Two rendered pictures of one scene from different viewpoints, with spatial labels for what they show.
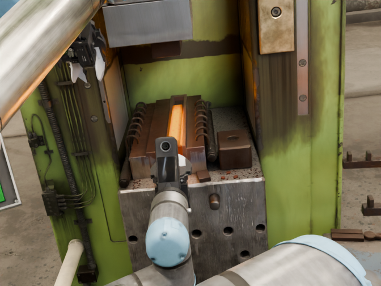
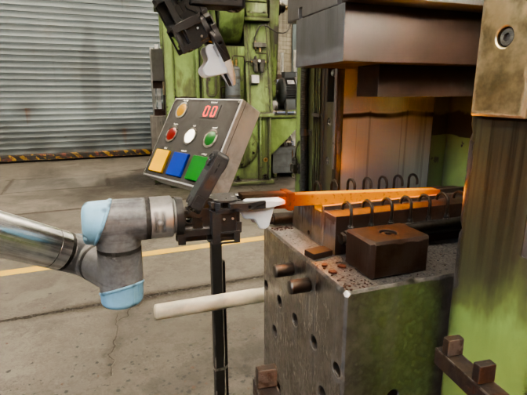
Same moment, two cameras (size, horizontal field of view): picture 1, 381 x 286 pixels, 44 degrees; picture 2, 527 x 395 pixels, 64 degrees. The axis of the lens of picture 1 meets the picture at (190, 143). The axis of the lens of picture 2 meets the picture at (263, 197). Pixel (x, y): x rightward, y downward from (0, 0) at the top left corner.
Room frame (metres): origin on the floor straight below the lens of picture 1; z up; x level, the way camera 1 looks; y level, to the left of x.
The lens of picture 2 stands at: (0.68, -0.69, 1.22)
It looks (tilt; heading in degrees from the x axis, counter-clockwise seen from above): 14 degrees down; 67
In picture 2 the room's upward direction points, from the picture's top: straight up
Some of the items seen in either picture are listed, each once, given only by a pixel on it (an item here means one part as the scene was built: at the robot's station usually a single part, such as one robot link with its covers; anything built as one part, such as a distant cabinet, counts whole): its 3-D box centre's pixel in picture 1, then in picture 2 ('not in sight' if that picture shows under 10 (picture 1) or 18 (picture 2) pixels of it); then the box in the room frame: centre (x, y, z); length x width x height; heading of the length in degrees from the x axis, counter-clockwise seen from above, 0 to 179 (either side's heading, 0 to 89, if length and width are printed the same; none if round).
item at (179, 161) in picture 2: not in sight; (178, 164); (0.93, 0.58, 1.01); 0.07 x 0.05 x 0.07; 112
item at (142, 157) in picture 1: (170, 130); (395, 210); (1.31, 0.05, 0.96); 0.42 x 0.20 x 0.09; 177
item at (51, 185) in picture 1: (54, 202); not in sight; (1.24, 0.43, 0.80); 0.06 x 0.03 x 0.14; 87
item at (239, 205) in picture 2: (181, 169); (241, 204); (0.93, 0.03, 1.02); 0.09 x 0.05 x 0.02; 174
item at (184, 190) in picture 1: (172, 193); (207, 217); (0.88, 0.05, 0.99); 0.12 x 0.08 x 0.09; 177
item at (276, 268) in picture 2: not in sight; (282, 269); (1.02, 0.03, 0.87); 0.04 x 0.03 x 0.03; 177
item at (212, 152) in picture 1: (209, 132); (416, 228); (1.27, -0.06, 0.95); 0.34 x 0.03 x 0.03; 177
